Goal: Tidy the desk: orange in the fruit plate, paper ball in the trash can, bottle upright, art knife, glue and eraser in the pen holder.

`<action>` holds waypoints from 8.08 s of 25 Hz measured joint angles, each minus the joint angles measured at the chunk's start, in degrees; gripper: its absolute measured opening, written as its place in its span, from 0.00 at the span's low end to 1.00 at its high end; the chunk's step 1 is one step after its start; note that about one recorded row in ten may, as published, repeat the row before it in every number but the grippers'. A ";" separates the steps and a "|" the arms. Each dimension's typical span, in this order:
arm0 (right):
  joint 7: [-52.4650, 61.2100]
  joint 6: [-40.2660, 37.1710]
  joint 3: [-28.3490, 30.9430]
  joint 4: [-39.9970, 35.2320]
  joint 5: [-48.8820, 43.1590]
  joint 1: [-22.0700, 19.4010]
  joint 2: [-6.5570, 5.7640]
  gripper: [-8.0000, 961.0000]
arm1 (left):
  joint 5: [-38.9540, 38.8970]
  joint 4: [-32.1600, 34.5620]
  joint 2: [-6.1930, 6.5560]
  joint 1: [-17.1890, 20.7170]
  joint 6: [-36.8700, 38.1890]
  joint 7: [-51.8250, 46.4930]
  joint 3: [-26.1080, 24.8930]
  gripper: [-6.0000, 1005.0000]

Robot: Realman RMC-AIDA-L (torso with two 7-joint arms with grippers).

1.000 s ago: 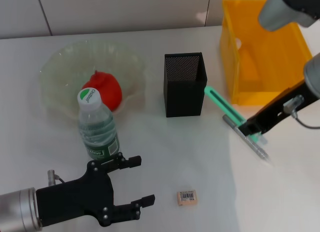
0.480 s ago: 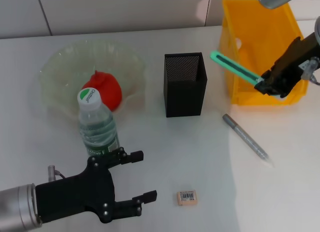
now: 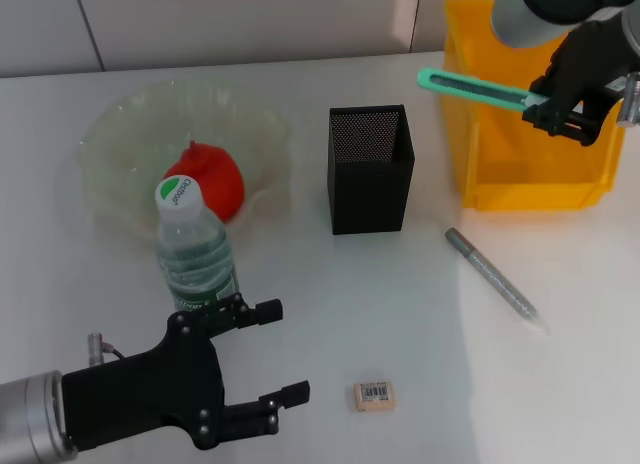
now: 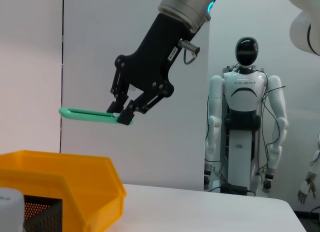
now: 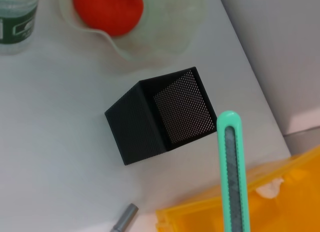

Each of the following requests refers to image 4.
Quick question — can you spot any yellow translucent plastic bin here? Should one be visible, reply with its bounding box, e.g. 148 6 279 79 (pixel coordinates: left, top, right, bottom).
0 149 128 232

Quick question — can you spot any black mesh pen holder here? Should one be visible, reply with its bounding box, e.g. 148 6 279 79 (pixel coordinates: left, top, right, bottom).
22 194 63 232

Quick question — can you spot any white black humanoid robot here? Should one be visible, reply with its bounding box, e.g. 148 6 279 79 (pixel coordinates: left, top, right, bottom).
203 36 290 199

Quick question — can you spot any right gripper plug and cable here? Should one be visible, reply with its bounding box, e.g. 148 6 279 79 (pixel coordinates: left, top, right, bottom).
177 38 201 65

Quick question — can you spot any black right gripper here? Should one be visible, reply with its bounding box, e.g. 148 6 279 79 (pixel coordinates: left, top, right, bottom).
106 13 194 126

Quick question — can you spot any white humanoid robot with hand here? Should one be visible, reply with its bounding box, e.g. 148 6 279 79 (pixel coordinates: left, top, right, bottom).
297 133 320 205

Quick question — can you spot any black power adapter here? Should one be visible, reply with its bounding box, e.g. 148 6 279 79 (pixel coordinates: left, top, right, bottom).
219 184 248 195

